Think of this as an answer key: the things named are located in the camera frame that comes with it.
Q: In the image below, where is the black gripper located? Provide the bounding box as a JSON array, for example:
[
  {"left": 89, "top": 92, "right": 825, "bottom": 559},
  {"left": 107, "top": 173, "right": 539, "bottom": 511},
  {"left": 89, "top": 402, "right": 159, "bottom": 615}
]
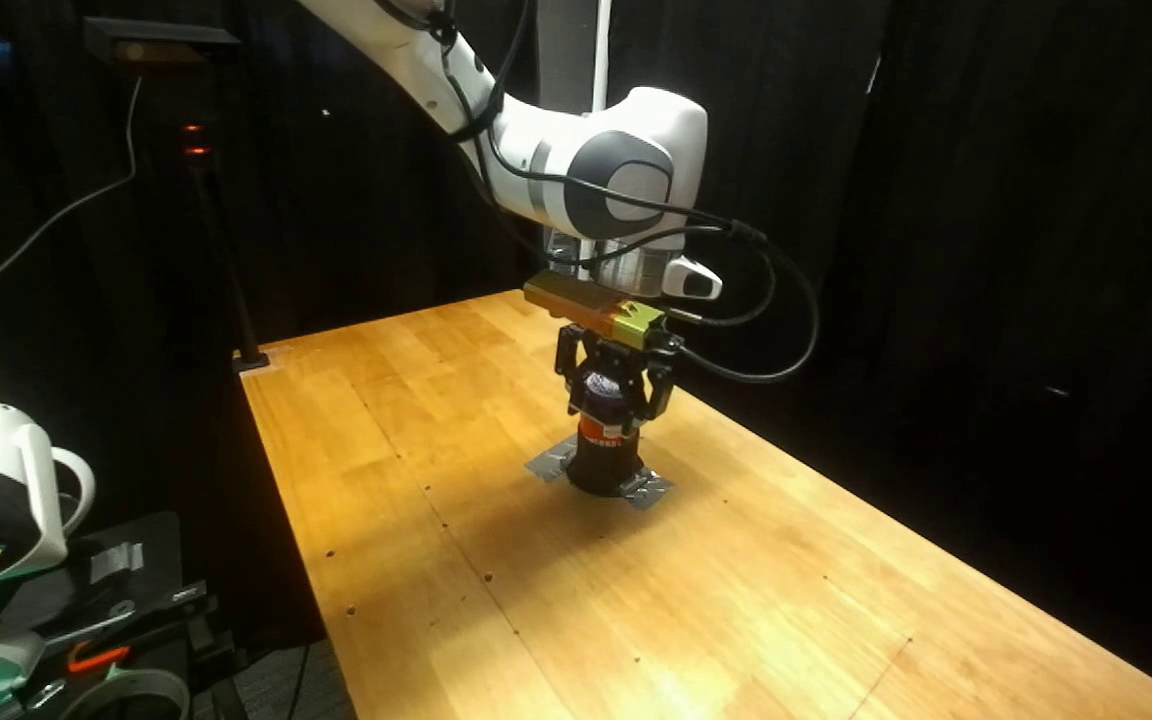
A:
[{"left": 557, "top": 324, "right": 673, "bottom": 425}]

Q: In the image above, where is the dark cup with label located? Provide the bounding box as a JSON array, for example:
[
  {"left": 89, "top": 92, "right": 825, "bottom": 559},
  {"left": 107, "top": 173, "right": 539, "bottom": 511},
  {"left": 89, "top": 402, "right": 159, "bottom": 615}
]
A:
[{"left": 563, "top": 414, "right": 642, "bottom": 495}]

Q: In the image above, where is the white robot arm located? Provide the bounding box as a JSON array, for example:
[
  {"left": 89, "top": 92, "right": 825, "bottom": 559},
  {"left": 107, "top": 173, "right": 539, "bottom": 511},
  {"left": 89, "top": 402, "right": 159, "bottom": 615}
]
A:
[{"left": 301, "top": 0, "right": 725, "bottom": 425}]

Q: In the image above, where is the yellow green wrist camera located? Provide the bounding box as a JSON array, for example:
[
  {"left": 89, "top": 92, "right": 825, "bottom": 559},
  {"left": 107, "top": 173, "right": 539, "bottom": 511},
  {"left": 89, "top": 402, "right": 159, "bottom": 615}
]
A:
[{"left": 518, "top": 278, "right": 673, "bottom": 343}]

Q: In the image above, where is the orange handled clamp left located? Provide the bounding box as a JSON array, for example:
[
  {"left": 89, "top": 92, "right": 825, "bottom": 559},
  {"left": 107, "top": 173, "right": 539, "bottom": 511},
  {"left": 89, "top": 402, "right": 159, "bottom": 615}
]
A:
[{"left": 65, "top": 644, "right": 131, "bottom": 677}]

